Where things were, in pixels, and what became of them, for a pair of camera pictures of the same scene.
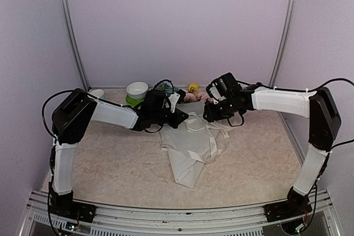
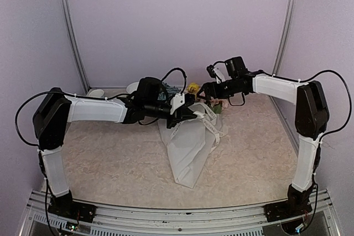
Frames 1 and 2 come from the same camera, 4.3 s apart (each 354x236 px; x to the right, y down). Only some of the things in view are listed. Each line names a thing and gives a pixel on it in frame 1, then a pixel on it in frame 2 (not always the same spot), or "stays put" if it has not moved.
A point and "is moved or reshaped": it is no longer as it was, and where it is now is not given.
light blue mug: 98,93 stays put
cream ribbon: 167,147 is moved or reshaped
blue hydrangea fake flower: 167,88 stays put
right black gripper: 212,114 -> 209,92
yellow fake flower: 193,87 stays put
